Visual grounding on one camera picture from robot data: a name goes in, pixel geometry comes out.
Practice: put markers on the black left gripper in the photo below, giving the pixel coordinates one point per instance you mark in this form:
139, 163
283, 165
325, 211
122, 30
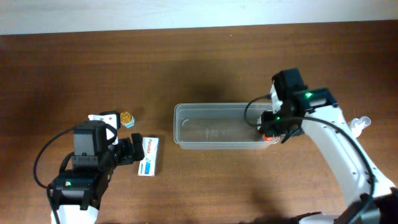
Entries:
128, 151

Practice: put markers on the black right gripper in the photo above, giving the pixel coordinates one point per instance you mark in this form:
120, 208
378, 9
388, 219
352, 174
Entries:
277, 123

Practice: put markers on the orange bottle white cap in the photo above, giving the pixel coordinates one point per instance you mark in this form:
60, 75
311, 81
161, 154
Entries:
265, 138

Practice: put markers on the white calamine lotion bottle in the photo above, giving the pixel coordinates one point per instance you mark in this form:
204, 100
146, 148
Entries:
357, 125

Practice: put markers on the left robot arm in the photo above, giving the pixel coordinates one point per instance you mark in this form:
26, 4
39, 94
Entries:
84, 175

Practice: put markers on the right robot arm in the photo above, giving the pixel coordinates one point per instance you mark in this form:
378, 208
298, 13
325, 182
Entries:
370, 196

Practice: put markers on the clear plastic container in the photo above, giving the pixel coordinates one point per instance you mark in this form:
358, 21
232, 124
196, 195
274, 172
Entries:
219, 126

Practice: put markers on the gold-lid balm jar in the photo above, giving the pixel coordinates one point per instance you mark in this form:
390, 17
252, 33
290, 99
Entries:
127, 119

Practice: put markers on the white Panadol box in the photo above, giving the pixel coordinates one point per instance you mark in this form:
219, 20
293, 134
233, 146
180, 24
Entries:
147, 166

